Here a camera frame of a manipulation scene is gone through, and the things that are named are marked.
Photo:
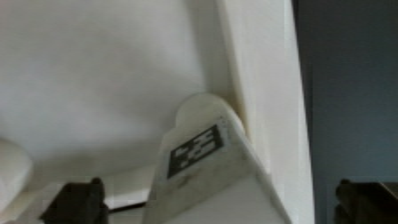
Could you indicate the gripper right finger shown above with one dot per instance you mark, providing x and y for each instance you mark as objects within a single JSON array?
[{"x": 366, "y": 203}]

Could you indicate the white square tabletop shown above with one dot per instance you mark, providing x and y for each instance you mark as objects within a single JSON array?
[{"x": 105, "y": 60}]

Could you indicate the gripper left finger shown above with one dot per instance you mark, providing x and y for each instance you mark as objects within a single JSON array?
[{"x": 78, "y": 207}]

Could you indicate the white table leg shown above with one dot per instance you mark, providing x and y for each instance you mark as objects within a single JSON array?
[{"x": 210, "y": 187}]

